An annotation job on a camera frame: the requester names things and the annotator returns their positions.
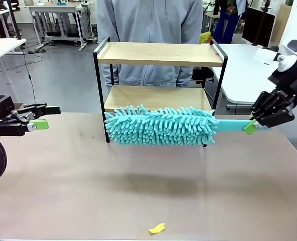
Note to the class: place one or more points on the white-framed workbench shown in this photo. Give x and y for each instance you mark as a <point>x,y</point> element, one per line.
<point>60,10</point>

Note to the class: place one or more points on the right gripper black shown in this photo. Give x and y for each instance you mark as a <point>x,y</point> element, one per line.
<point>294,93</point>

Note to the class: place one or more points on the brown cardboard board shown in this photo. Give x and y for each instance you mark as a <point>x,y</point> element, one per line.
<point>285,22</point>

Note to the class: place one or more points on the teal microfiber duster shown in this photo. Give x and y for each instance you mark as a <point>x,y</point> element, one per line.
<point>163,128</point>

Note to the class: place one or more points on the black monitor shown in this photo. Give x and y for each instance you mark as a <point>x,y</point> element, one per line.
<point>257,25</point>

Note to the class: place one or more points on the large white curved table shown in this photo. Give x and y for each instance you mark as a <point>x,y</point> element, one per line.
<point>241,75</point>

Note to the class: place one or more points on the black stand pole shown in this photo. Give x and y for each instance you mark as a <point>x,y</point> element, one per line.
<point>14,20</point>

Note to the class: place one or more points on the person in blue trousers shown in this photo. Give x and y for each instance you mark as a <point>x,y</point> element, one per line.
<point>228,22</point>

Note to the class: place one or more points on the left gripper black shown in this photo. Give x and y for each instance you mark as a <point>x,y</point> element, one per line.
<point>5,120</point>

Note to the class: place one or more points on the two-tier wooden shelf black frame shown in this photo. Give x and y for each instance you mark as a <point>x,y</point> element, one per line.
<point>158,54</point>

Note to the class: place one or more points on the black office chair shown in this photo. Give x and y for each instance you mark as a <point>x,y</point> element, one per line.
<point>201,74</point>

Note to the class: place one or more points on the yellow curled paper scrap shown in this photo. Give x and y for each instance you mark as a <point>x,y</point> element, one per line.
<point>157,228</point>

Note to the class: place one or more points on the person in grey hoodie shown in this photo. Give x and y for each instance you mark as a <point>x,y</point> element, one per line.
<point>148,22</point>

